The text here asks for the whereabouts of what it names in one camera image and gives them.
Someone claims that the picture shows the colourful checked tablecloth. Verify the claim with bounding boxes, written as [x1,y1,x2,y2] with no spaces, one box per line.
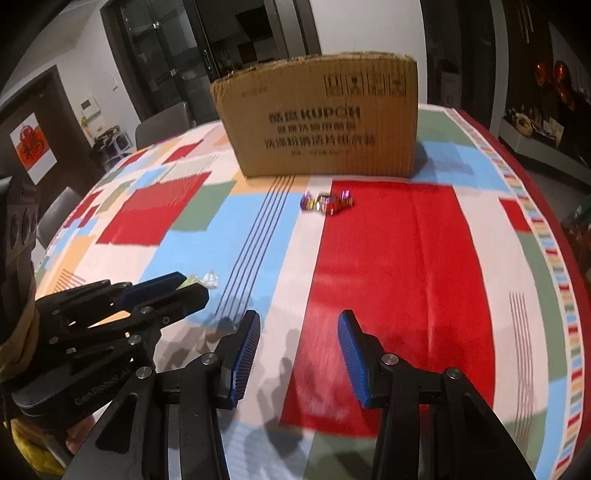
[34,104,591,480]

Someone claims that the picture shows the person's left hand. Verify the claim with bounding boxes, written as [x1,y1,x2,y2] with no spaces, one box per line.
[65,413,98,455]

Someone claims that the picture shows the white low sideboard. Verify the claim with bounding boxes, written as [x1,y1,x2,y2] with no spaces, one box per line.
[499,117,591,185]

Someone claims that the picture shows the wooden chair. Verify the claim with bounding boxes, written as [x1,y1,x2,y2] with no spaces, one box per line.
[561,203,591,282]

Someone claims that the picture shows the red paper door decoration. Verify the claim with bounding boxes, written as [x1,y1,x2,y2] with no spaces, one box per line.
[16,121,58,174]

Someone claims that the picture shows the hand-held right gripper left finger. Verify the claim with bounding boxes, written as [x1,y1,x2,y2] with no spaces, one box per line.
[60,309,262,480]

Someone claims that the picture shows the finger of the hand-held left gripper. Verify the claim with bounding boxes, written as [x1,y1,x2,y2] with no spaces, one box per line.
[51,282,209,352]
[34,271,186,324]

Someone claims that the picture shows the red balloons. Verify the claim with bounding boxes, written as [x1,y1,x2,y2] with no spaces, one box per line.
[533,60,578,109]

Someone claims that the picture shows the dark glass sliding door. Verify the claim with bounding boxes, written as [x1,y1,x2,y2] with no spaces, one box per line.
[102,0,321,134]

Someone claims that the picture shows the clear green candy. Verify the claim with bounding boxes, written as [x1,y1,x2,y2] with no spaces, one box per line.
[185,271,219,291]

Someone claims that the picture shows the brown wooden door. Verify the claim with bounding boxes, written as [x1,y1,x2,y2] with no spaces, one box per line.
[0,65,100,185]

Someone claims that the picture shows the cluster of foil candies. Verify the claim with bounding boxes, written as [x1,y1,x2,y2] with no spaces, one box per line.
[299,189,356,215]

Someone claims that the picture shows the grey dining chair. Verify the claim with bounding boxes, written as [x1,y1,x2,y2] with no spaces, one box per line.
[135,102,192,151]
[36,187,84,250]

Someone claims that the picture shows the brown cardboard box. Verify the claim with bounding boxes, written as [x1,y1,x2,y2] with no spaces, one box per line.
[210,52,420,178]

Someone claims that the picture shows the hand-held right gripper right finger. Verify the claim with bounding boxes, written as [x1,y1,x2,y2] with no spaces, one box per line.
[337,309,539,480]

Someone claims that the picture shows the small storage rack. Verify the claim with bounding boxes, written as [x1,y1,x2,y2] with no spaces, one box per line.
[91,129,132,174]

